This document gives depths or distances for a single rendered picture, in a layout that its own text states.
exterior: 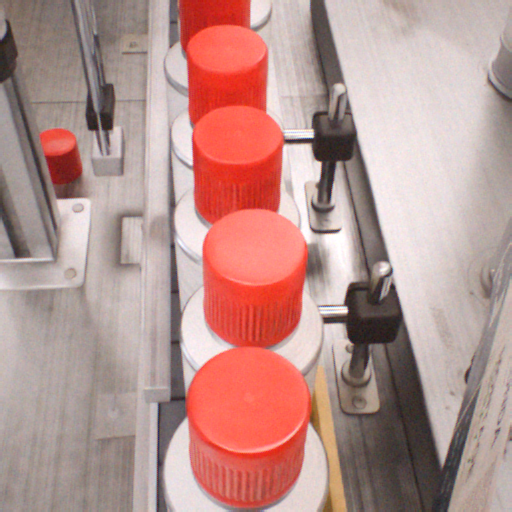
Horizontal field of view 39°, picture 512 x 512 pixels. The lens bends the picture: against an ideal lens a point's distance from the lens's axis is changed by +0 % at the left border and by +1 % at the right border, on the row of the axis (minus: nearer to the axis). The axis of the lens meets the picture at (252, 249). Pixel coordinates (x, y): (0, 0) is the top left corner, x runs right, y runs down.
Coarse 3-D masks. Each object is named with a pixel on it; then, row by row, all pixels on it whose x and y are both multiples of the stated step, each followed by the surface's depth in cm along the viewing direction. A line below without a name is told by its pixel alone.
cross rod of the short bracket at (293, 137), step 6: (288, 132) 52; (294, 132) 52; (300, 132) 52; (306, 132) 52; (312, 132) 52; (288, 138) 52; (294, 138) 52; (300, 138) 52; (306, 138) 52; (312, 138) 52; (288, 144) 52; (294, 144) 52; (300, 144) 52; (306, 144) 52; (312, 144) 53
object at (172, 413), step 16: (176, 0) 68; (176, 16) 67; (176, 32) 65; (176, 272) 47; (176, 288) 47; (176, 304) 46; (176, 320) 45; (176, 336) 44; (176, 352) 43; (176, 368) 43; (176, 384) 42; (176, 400) 42; (160, 416) 41; (176, 416) 41; (160, 432) 40; (160, 448) 39; (160, 464) 39; (160, 480) 38; (160, 496) 38
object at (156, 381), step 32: (160, 0) 53; (160, 32) 51; (160, 64) 48; (160, 96) 46; (160, 128) 44; (160, 160) 42; (160, 192) 41; (160, 224) 39; (160, 256) 38; (160, 288) 36; (160, 320) 35; (160, 352) 34; (160, 384) 33
